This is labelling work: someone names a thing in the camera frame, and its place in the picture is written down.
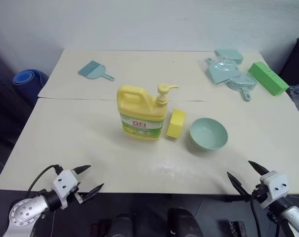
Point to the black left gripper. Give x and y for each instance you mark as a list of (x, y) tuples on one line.
[(79, 196)]

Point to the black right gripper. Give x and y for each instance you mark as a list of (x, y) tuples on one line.
[(260, 193)]

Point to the pale green bowl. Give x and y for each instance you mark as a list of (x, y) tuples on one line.
[(208, 134)]

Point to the yellow detergent pump bottle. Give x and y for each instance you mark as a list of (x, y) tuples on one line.
[(139, 116)]

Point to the dark rounded shape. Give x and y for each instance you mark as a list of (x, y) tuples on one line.
[(123, 225), (183, 223)]

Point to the yellow sponge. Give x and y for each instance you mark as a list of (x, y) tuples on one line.
[(175, 124)]

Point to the teal brush in plastic bag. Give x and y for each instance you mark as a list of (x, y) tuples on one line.
[(242, 84)]

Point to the bright green rectangular box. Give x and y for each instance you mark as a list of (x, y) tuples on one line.
[(269, 77)]

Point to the teal dustpan in plastic bag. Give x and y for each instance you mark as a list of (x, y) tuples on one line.
[(221, 71)]

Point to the small teal dustpan brush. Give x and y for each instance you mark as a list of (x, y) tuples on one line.
[(92, 70)]

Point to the blue rolled mat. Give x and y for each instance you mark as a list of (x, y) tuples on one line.
[(25, 79)]

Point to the teal rectangular block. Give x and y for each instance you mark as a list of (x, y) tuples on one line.
[(229, 54)]

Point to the black cabinet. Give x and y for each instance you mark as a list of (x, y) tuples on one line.
[(296, 59)]

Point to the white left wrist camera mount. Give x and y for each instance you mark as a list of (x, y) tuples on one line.
[(64, 183)]

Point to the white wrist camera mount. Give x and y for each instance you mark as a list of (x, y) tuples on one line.
[(274, 186), (64, 183)]

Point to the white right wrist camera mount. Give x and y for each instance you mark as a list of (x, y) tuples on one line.
[(274, 186)]

